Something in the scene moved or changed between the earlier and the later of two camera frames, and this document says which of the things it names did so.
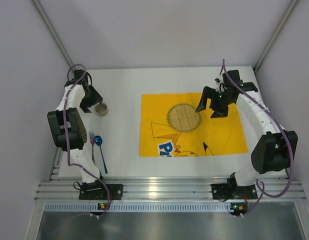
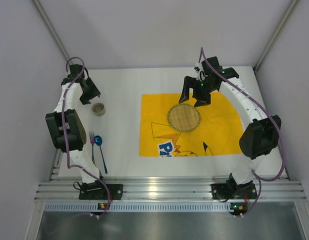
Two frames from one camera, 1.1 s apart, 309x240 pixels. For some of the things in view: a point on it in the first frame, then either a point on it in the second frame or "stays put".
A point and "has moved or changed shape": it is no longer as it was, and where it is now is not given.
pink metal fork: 92,141 stays put
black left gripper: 93,99 -> 88,89
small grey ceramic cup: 101,110 has moved or changed shape
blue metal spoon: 98,140 stays put
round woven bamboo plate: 183,118 stays put
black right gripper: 215,99 -> 197,88
